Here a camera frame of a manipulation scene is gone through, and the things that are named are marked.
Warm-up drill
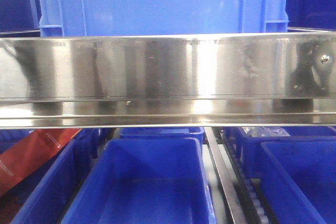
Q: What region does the blue rear centre bin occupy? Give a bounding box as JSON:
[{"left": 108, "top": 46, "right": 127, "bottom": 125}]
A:
[{"left": 119, "top": 127, "right": 205, "bottom": 145}]

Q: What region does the blue bin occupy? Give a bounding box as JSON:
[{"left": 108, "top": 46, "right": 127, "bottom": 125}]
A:
[
  {"left": 260, "top": 140, "right": 335, "bottom": 223},
  {"left": 1, "top": 129, "right": 99, "bottom": 223},
  {"left": 235, "top": 126, "right": 335, "bottom": 178},
  {"left": 119, "top": 127, "right": 205, "bottom": 145},
  {"left": 62, "top": 138, "right": 216, "bottom": 223}
]

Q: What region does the blue rear right bin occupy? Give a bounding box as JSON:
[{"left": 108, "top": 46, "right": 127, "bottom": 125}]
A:
[{"left": 235, "top": 126, "right": 335, "bottom": 178}]

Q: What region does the large blue crate upper shelf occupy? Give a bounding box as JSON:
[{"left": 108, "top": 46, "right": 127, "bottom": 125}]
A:
[{"left": 39, "top": 0, "right": 288, "bottom": 37}]

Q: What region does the blue left bin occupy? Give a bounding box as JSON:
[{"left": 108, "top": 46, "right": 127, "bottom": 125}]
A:
[{"left": 1, "top": 129, "right": 99, "bottom": 223}]

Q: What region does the clear plastic bag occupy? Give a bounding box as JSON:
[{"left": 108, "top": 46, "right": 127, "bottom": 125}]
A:
[{"left": 242, "top": 126, "right": 290, "bottom": 137}]

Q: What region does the red foil package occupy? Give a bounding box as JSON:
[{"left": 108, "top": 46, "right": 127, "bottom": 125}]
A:
[{"left": 1, "top": 128, "right": 81, "bottom": 195}]

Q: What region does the steel divider rail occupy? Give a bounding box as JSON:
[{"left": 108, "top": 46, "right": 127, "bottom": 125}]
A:
[{"left": 205, "top": 127, "right": 247, "bottom": 223}]

